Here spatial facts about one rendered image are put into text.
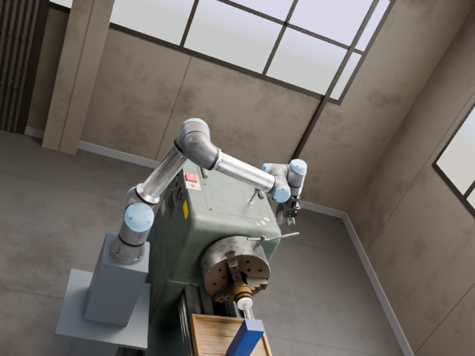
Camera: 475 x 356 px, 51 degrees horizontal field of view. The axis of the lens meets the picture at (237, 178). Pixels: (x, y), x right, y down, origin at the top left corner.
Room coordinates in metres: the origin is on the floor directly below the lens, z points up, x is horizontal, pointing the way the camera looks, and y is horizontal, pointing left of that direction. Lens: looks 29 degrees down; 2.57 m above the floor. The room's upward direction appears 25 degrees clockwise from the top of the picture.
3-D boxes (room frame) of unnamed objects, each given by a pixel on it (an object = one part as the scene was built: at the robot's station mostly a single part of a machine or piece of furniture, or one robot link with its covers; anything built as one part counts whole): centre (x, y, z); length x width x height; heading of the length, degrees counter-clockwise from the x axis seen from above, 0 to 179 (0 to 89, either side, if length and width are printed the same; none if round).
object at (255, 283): (1.85, -0.29, 1.09); 0.12 x 0.11 x 0.05; 115
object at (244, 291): (1.75, -0.24, 1.08); 0.09 x 0.09 x 0.09; 25
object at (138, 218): (1.67, 0.31, 1.27); 0.13 x 0.12 x 0.14; 19
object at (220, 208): (2.24, 0.01, 1.06); 0.59 x 0.48 x 0.39; 25
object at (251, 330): (1.57, -0.32, 1.00); 0.08 x 0.06 x 0.23; 115
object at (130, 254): (1.66, 0.30, 1.15); 0.15 x 0.15 x 0.10
